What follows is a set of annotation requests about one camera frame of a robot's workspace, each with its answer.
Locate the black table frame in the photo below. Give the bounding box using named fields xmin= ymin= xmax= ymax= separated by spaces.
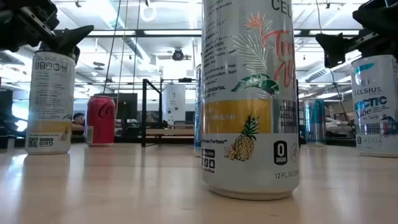
xmin=0 ymin=133 xmax=358 ymax=149

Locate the Celsius Tropical Vibe can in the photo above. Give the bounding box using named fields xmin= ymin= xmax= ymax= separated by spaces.
xmin=24 ymin=46 xmax=77 ymax=156
xmin=200 ymin=0 xmax=300 ymax=201

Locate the white hanging ring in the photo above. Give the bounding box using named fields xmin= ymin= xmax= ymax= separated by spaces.
xmin=139 ymin=2 xmax=157 ymax=22

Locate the person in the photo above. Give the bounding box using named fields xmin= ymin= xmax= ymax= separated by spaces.
xmin=72 ymin=112 xmax=86 ymax=127

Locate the Celsius Arctic Vibe can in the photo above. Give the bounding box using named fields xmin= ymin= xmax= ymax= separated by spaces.
xmin=350 ymin=54 xmax=398 ymax=158

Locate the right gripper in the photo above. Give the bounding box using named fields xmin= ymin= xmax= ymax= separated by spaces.
xmin=315 ymin=0 xmax=398 ymax=69

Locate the black overhead frame beam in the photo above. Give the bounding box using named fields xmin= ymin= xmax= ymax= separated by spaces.
xmin=52 ymin=28 xmax=361 ymax=39

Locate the black hanging cable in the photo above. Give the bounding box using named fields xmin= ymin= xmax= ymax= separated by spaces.
xmin=102 ymin=0 xmax=122 ymax=94
xmin=132 ymin=0 xmax=141 ymax=94

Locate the black computer monitor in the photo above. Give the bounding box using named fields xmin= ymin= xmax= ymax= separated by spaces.
xmin=114 ymin=92 xmax=139 ymax=121

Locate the black ceiling camera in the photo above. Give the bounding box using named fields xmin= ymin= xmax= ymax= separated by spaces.
xmin=171 ymin=48 xmax=185 ymax=62

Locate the black-frame wooden shelf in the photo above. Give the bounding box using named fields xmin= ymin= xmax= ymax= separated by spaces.
xmin=139 ymin=78 xmax=301 ymax=148

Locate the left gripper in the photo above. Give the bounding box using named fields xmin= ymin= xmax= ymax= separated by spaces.
xmin=0 ymin=0 xmax=95 ymax=58

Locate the white cylindrical tank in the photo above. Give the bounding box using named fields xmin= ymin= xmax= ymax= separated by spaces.
xmin=162 ymin=83 xmax=187 ymax=124

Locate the red Coca-Cola can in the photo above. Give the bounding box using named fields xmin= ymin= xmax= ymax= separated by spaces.
xmin=84 ymin=95 xmax=116 ymax=147

